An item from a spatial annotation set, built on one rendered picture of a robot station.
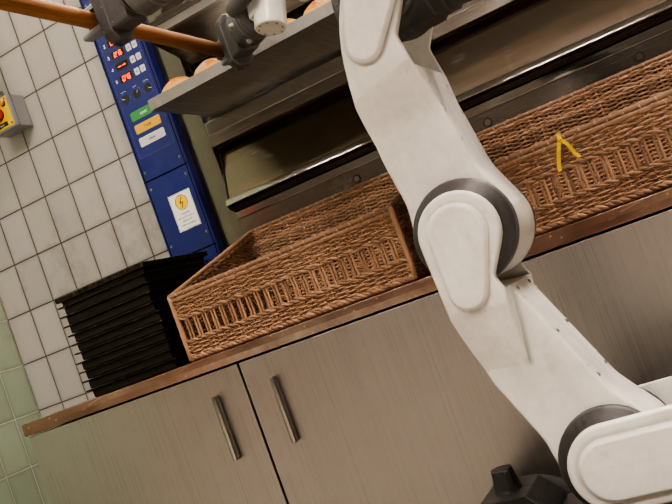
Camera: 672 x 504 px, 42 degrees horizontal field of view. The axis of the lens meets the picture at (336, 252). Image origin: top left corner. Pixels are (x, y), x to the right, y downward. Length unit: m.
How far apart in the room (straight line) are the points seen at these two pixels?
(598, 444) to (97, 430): 1.22
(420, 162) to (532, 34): 0.97
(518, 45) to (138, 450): 1.26
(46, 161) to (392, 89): 1.72
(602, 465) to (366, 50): 0.61
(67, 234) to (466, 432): 1.50
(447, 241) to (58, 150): 1.78
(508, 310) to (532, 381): 0.11
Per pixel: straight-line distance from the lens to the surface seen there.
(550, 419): 1.19
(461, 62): 2.15
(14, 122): 2.74
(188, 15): 2.30
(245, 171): 2.36
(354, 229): 1.69
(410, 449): 1.68
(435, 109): 1.18
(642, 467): 1.14
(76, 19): 1.56
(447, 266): 1.13
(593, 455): 1.14
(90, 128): 2.65
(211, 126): 2.41
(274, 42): 2.01
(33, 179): 2.79
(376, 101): 1.19
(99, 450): 2.05
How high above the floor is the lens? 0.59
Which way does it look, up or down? 3 degrees up
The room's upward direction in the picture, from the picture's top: 20 degrees counter-clockwise
